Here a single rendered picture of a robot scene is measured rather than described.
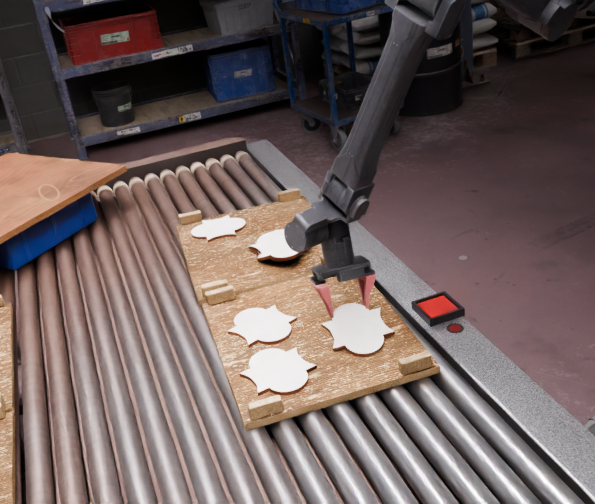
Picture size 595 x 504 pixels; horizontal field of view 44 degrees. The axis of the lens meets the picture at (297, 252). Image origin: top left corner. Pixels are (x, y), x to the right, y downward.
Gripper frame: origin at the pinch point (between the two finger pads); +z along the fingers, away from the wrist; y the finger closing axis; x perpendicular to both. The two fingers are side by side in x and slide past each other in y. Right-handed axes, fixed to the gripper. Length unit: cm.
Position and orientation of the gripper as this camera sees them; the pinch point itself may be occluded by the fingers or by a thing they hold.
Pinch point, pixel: (348, 309)
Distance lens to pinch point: 140.8
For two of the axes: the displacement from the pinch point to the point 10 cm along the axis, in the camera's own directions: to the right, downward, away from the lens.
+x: -2.2, -1.8, 9.6
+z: 1.9, 9.6, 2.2
